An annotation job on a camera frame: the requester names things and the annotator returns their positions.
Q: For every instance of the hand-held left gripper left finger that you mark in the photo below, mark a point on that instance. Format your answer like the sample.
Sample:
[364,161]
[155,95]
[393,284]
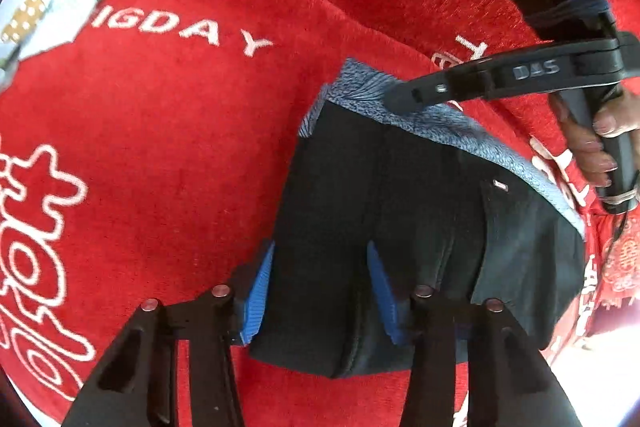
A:
[257,302]

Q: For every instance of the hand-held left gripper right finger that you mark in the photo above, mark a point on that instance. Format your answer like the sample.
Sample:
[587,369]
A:
[387,307]

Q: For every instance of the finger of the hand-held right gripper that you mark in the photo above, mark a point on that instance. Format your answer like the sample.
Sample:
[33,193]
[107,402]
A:
[435,89]

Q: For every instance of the black pants with blue waistband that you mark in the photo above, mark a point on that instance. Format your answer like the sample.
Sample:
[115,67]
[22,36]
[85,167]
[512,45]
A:
[400,207]

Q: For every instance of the person's right hand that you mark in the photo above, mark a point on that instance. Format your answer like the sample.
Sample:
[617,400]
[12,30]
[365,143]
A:
[582,152]

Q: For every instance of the red printed blanket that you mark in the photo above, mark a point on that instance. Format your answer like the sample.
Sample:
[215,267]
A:
[165,147]

